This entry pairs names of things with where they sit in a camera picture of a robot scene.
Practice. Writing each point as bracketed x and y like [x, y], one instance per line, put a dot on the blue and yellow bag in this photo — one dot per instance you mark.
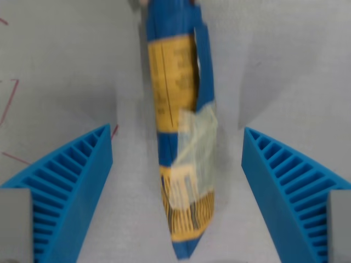
[170, 82]

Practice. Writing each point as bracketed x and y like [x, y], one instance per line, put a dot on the masking tape strip on bag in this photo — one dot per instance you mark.
[196, 142]

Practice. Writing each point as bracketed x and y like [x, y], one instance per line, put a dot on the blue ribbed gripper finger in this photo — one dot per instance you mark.
[82, 175]
[263, 175]

